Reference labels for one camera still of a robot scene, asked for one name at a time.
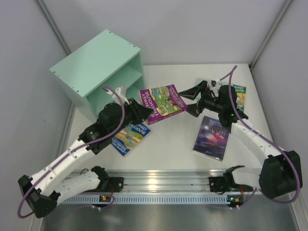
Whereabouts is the blue 91-Storey Treehouse book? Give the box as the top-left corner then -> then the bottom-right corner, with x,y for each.
112,123 -> 151,157

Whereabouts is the aluminium mounting rail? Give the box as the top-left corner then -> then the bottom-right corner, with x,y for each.
55,169 -> 301,195

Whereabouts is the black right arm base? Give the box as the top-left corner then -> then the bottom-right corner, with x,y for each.
208,177 -> 241,194

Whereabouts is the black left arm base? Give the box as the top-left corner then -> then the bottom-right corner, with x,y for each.
85,177 -> 124,193

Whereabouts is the perforated grey cable duct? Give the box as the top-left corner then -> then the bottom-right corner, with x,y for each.
63,194 -> 243,206

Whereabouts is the green Storey Treehouse book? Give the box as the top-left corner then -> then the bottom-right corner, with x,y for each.
232,84 -> 246,111

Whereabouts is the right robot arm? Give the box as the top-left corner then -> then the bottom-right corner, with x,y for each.
179,80 -> 303,202

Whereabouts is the mint green shelf cabinet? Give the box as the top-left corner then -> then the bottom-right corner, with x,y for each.
50,30 -> 145,121

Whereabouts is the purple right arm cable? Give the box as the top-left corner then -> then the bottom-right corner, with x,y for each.
220,64 -> 303,205

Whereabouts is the dark Robinson Crusoe book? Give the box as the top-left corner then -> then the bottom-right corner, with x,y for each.
193,116 -> 229,161

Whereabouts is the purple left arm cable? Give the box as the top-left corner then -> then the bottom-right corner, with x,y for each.
17,86 -> 126,219

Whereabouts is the purple 117-Storey Treehouse book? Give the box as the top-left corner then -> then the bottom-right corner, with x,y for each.
139,84 -> 188,125

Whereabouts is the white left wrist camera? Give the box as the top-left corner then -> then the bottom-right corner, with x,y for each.
112,86 -> 129,104

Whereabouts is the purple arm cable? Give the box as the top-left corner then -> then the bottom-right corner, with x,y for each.
220,64 -> 303,205
17,86 -> 126,219

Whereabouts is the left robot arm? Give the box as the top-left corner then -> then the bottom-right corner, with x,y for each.
18,98 -> 153,218

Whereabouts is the pale green book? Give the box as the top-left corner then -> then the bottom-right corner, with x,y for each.
195,78 -> 216,85

